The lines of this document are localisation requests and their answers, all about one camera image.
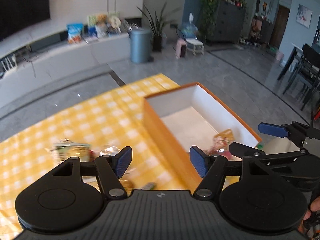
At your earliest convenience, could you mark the green chips bag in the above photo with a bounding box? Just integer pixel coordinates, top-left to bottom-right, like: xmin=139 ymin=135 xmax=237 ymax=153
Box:
xmin=46 ymin=139 xmax=91 ymax=164

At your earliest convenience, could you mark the orange dried fruit bag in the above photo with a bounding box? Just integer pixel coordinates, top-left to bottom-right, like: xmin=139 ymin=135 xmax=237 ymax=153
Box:
xmin=206 ymin=129 xmax=234 ymax=160

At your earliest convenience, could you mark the green sausage stick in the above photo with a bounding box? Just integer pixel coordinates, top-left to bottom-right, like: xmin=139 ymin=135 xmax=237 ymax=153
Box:
xmin=140 ymin=182 xmax=157 ymax=190

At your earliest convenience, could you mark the operator hand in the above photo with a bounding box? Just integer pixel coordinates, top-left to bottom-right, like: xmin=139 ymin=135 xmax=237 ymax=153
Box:
xmin=302 ymin=197 xmax=319 ymax=238

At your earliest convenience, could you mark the black dining chair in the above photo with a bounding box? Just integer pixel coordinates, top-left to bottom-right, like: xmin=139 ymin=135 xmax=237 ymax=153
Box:
xmin=283 ymin=44 xmax=319 ymax=111

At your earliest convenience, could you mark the yellow checkered tablecloth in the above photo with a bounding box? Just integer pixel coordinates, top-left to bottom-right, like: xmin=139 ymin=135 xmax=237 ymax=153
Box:
xmin=1 ymin=74 xmax=185 ymax=239

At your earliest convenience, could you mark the dark dining table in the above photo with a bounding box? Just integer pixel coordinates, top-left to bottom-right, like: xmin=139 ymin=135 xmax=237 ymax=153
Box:
xmin=277 ymin=43 xmax=303 ymax=81

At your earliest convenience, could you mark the orange cardboard box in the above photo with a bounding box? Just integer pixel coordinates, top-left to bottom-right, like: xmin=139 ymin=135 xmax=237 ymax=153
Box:
xmin=143 ymin=83 xmax=262 ymax=191

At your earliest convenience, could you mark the dark grey cabinet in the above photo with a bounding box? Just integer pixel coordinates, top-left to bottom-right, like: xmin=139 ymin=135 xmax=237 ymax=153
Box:
xmin=208 ymin=1 xmax=246 ymax=43

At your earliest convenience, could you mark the white round stool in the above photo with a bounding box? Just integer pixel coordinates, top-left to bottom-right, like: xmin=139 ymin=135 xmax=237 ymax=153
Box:
xmin=185 ymin=38 xmax=204 ymax=56

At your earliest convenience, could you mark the white tv console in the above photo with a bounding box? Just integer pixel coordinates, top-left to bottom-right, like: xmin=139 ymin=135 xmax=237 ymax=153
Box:
xmin=1 ymin=33 xmax=130 ymax=107

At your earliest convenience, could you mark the pink space heater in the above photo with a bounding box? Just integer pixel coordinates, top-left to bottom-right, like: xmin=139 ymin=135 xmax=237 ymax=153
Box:
xmin=175 ymin=38 xmax=187 ymax=59

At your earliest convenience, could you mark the blue water jug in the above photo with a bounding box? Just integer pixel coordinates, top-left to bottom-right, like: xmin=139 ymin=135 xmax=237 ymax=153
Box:
xmin=180 ymin=13 xmax=199 ymax=40

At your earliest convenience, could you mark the white wifi router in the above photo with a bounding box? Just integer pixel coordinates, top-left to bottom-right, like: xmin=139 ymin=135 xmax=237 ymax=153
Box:
xmin=1 ymin=53 xmax=17 ymax=73

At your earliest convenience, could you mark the trailing green vine plant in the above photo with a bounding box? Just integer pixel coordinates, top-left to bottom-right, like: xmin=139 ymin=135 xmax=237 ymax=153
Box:
xmin=199 ymin=0 xmax=221 ymax=40

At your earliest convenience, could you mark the blue snack bag on console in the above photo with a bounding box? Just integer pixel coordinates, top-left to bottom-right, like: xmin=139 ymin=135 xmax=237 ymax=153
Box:
xmin=67 ymin=23 xmax=84 ymax=44

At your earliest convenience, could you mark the teddy bear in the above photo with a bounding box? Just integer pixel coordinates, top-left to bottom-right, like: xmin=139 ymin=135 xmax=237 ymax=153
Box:
xmin=95 ymin=14 xmax=107 ymax=38

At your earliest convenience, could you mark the grey pedal trash bin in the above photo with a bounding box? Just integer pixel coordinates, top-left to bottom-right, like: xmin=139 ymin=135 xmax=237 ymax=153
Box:
xmin=130 ymin=28 xmax=151 ymax=64

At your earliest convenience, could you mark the tall green potted plant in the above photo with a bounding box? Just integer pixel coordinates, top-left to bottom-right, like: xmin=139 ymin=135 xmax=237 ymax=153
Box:
xmin=137 ymin=2 xmax=181 ymax=52

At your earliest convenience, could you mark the black television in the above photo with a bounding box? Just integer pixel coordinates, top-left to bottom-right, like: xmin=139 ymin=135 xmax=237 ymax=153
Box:
xmin=0 ymin=0 xmax=50 ymax=40

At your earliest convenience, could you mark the framed wall picture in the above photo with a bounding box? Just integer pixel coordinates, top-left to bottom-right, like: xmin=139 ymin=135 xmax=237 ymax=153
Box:
xmin=296 ymin=4 xmax=312 ymax=29

